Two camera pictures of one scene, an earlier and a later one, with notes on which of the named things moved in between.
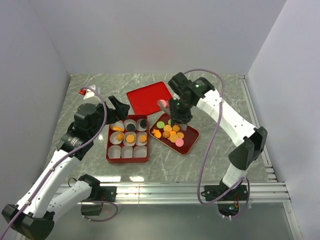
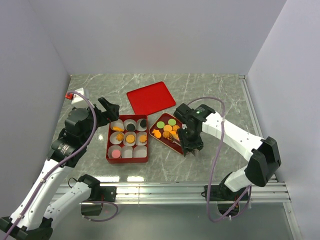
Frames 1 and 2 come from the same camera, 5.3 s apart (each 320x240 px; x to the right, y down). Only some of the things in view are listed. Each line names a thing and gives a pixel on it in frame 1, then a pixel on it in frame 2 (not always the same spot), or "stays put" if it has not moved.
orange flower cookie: x=143 y=138 stays put
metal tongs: x=183 y=126 → x=194 y=151
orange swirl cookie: x=120 y=136 stays put
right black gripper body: x=181 y=111 → x=190 y=139
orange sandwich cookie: x=130 y=138 stays put
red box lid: x=144 y=101 stays put
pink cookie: x=163 y=102 → x=116 y=153
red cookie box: x=127 y=140 stays put
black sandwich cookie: x=143 y=123 stays put
